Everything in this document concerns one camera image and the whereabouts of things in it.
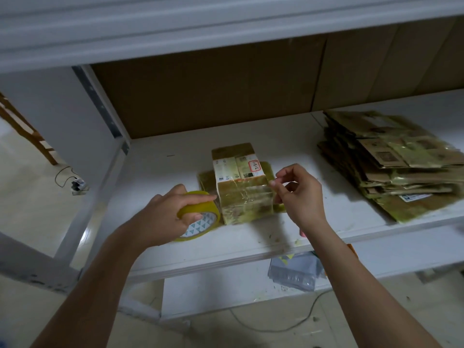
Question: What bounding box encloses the person's right hand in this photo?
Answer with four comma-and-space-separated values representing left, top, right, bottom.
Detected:
269, 163, 332, 238

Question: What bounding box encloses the person's left hand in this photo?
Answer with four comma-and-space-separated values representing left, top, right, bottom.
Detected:
119, 182, 219, 251

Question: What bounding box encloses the yellow tape roll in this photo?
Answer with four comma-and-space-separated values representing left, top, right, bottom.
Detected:
173, 189, 221, 243

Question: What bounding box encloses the labelled taped cardboard box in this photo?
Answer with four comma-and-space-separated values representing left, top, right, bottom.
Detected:
199, 142, 286, 227

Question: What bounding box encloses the white metal shelf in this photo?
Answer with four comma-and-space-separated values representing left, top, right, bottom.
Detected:
0, 0, 464, 319

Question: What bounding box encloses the stack of cardboard boxes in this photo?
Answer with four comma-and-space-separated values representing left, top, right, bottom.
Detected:
317, 109, 464, 225

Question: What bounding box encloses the person's right forearm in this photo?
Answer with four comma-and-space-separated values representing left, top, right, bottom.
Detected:
308, 221, 441, 348

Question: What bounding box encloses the person's left forearm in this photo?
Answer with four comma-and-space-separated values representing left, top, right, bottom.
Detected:
30, 228, 147, 348

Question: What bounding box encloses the wooden chair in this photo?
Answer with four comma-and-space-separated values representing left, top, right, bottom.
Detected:
0, 93, 59, 168

